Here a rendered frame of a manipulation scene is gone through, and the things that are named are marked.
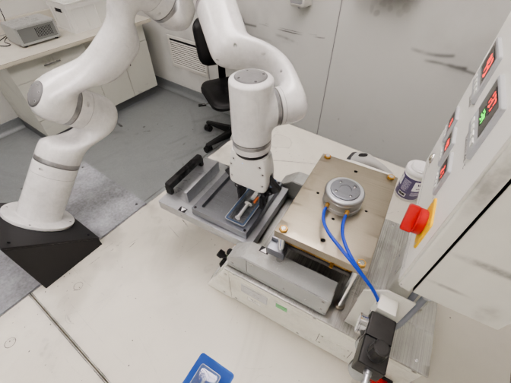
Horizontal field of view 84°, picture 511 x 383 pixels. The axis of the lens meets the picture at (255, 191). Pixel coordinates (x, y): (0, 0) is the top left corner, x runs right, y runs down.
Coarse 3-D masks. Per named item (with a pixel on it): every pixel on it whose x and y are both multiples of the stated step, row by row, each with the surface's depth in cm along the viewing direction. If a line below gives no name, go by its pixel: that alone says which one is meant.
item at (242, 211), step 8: (248, 192) 76; (256, 192) 76; (240, 200) 74; (248, 200) 74; (256, 200) 74; (232, 208) 72; (240, 208) 72; (248, 208) 72; (232, 216) 71; (240, 216) 71; (248, 216) 71; (240, 224) 69
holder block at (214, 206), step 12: (228, 180) 83; (216, 192) 79; (228, 192) 80; (204, 204) 75; (216, 204) 77; (228, 204) 75; (264, 204) 75; (204, 216) 73; (216, 216) 72; (228, 228) 71; (240, 228) 69; (252, 228) 71
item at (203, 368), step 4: (200, 368) 68; (204, 368) 68; (208, 368) 68; (200, 372) 68; (204, 372) 68; (208, 372) 68; (212, 372) 68; (196, 376) 67; (200, 376) 67; (204, 376) 67; (208, 376) 67; (212, 376) 67; (216, 376) 67; (192, 380) 67; (196, 380) 67; (200, 380) 67; (204, 380) 67; (208, 380) 67; (212, 380) 67; (216, 380) 67
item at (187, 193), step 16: (208, 160) 91; (192, 176) 86; (208, 176) 83; (176, 192) 81; (192, 192) 78; (176, 208) 77; (272, 208) 77; (208, 224) 73; (240, 240) 70; (256, 240) 72
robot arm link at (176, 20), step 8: (176, 0) 73; (184, 0) 68; (192, 0) 63; (176, 8) 73; (184, 8) 71; (192, 8) 71; (168, 16) 74; (176, 16) 75; (184, 16) 74; (192, 16) 75; (160, 24) 77; (168, 24) 76; (176, 24) 77; (184, 24) 76
